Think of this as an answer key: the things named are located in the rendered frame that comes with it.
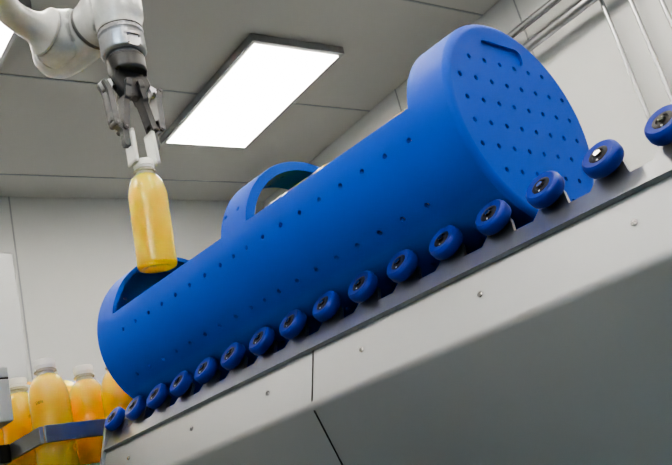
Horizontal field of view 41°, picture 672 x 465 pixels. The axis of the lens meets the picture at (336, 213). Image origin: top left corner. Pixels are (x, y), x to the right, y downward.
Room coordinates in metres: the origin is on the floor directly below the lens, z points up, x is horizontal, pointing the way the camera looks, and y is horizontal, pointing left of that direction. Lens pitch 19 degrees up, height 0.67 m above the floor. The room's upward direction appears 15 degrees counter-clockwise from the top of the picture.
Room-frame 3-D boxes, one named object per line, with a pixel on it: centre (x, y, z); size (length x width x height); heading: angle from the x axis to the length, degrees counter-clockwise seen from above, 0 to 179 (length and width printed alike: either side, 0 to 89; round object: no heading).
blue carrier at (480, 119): (1.34, 0.06, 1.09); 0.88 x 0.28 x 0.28; 46
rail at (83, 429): (1.73, 0.46, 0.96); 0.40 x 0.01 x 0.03; 136
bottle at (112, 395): (1.74, 0.50, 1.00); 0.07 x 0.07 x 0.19
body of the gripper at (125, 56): (1.52, 0.32, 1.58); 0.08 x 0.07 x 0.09; 136
